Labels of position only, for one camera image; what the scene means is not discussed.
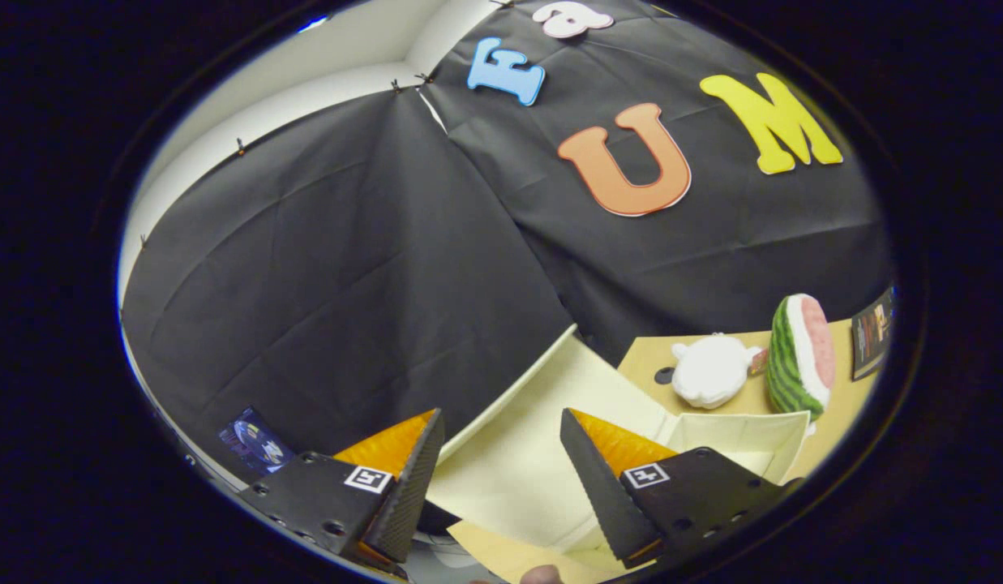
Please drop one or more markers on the grey cream-lined fabric storage box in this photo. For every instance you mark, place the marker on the grey cream-lined fabric storage box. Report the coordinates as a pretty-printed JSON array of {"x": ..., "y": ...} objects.
[{"x": 517, "y": 470}]

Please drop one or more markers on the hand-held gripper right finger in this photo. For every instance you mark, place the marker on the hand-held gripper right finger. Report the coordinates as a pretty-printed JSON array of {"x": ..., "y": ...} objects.
[{"x": 602, "y": 503}]

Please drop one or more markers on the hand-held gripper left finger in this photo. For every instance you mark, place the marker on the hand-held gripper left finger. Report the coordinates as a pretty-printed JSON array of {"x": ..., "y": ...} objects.
[{"x": 412, "y": 503}]

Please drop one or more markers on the white plush toy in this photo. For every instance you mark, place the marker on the white plush toy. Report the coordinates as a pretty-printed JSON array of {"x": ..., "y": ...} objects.
[{"x": 712, "y": 371}]

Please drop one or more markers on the blue printed card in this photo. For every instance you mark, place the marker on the blue printed card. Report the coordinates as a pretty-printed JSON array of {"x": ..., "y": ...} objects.
[{"x": 254, "y": 442}]

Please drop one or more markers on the black cover book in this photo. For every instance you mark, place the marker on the black cover book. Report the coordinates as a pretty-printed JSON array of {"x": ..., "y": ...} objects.
[{"x": 870, "y": 332}]

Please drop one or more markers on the watermelon slice plush toy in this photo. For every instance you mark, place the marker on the watermelon slice plush toy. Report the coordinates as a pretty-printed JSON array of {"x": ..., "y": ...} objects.
[{"x": 793, "y": 365}]

